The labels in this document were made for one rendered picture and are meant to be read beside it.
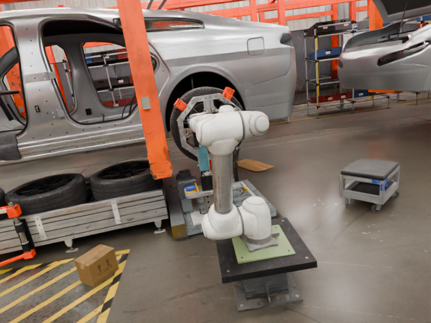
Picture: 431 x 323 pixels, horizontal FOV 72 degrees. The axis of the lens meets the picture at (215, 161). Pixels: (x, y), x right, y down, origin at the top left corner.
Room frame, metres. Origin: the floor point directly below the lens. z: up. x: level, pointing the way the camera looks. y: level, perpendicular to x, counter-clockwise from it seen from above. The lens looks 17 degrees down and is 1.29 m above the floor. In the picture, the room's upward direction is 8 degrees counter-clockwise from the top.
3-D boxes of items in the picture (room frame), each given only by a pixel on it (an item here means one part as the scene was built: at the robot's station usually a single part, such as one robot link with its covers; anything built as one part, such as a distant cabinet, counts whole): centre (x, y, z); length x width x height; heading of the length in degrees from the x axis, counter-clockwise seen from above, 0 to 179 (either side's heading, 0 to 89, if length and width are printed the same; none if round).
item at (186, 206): (2.72, 0.31, 0.26); 0.42 x 0.18 x 0.35; 10
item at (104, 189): (2.78, 0.87, 0.39); 0.66 x 0.66 x 0.24
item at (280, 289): (1.55, -0.19, 0.15); 0.50 x 0.50 x 0.30; 3
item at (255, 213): (1.54, -0.18, 0.48); 0.18 x 0.16 x 0.22; 100
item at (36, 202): (2.66, 1.59, 0.39); 0.66 x 0.66 x 0.24
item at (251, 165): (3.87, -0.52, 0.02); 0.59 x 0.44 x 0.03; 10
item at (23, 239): (2.19, 1.61, 0.30); 0.09 x 0.05 x 0.50; 100
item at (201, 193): (2.17, 0.05, 0.44); 0.43 x 0.17 x 0.03; 100
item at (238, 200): (2.68, -0.01, 0.13); 0.50 x 0.36 x 0.10; 100
